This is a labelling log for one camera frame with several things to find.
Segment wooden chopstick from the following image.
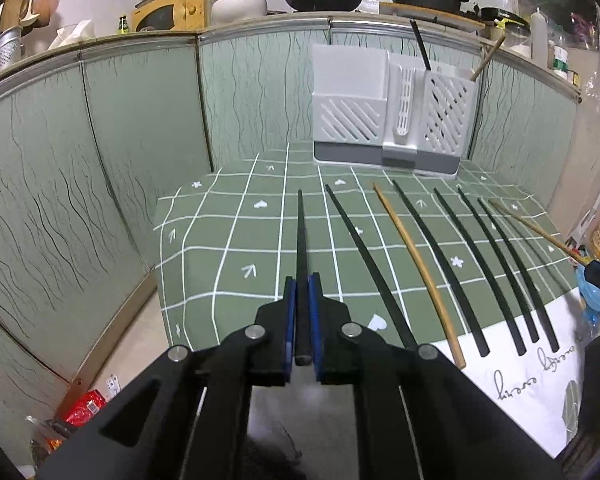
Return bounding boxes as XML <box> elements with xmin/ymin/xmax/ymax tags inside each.
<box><xmin>373</xmin><ymin>183</ymin><xmax>467</xmax><ymax>371</ymax></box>
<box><xmin>469</xmin><ymin>35</ymin><xmax>505</xmax><ymax>82</ymax></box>
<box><xmin>489</xmin><ymin>200</ymin><xmax>588</xmax><ymax>266</ymax></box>

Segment white plastic utensil holder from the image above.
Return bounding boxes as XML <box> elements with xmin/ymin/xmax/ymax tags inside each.
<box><xmin>310</xmin><ymin>42</ymin><xmax>479</xmax><ymax>181</ymax></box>

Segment blue plastic toy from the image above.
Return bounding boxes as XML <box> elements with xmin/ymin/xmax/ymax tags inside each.
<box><xmin>576</xmin><ymin>267</ymin><xmax>600</xmax><ymax>317</ymax></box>

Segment yellow cardboard box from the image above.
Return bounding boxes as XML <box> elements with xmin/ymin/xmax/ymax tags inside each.
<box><xmin>131</xmin><ymin>0</ymin><xmax>213</xmax><ymax>33</ymax></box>

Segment white squeeze bottle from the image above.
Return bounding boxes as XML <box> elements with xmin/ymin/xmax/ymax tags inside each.
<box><xmin>530</xmin><ymin>7</ymin><xmax>550</xmax><ymax>68</ymax></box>

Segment wooden cutting board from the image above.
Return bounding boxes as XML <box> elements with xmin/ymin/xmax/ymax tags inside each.
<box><xmin>379</xmin><ymin>1</ymin><xmax>487</xmax><ymax>30</ymax></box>

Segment green patterned kitchen cabinet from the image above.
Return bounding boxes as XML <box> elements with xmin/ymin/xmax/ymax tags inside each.
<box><xmin>0</xmin><ymin>12</ymin><xmax>583</xmax><ymax>396</ymax></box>

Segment white pot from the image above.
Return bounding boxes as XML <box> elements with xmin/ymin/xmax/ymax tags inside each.
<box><xmin>211</xmin><ymin>0</ymin><xmax>271</xmax><ymax>25</ymax></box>

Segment white printed cloth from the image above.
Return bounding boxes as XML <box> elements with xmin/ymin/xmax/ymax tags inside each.
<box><xmin>375</xmin><ymin>285</ymin><xmax>588</xmax><ymax>461</ymax></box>

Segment red packet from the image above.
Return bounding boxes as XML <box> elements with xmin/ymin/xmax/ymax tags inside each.
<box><xmin>62</xmin><ymin>390</ymin><xmax>107</xmax><ymax>428</ymax></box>

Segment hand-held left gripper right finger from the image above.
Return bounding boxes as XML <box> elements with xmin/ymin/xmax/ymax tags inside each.
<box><xmin>307</xmin><ymin>272</ymin><xmax>563</xmax><ymax>480</ymax></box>

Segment metal grater cup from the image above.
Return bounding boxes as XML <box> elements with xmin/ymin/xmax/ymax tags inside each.
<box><xmin>0</xmin><ymin>27</ymin><xmax>26</xmax><ymax>72</ymax></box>

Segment white bottle with green label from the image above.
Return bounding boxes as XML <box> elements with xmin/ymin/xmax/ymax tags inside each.
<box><xmin>552</xmin><ymin>45</ymin><xmax>570</xmax><ymax>78</ymax></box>

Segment clear jar of white powder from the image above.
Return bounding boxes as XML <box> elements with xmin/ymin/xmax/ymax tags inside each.
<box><xmin>502</xmin><ymin>22</ymin><xmax>531</xmax><ymax>58</ymax></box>

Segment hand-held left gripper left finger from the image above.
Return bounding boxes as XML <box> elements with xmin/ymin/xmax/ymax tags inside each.
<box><xmin>39</xmin><ymin>276</ymin><xmax>301</xmax><ymax>480</ymax></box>

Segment green checked tablecloth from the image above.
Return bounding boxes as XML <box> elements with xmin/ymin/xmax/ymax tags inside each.
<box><xmin>152</xmin><ymin>141</ymin><xmax>581</xmax><ymax>356</ymax></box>

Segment black chopstick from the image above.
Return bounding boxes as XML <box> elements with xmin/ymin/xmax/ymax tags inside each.
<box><xmin>392</xmin><ymin>180</ymin><xmax>490</xmax><ymax>357</ymax></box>
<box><xmin>294</xmin><ymin>189</ymin><xmax>313</xmax><ymax>366</ymax></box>
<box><xmin>410</xmin><ymin>19</ymin><xmax>432</xmax><ymax>72</ymax></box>
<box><xmin>457</xmin><ymin>186</ymin><xmax>540</xmax><ymax>345</ymax></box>
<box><xmin>433</xmin><ymin>187</ymin><xmax>527</xmax><ymax>356</ymax></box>
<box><xmin>478</xmin><ymin>198</ymin><xmax>561</xmax><ymax>353</ymax></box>
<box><xmin>324</xmin><ymin>184</ymin><xmax>421</xmax><ymax>351</ymax></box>

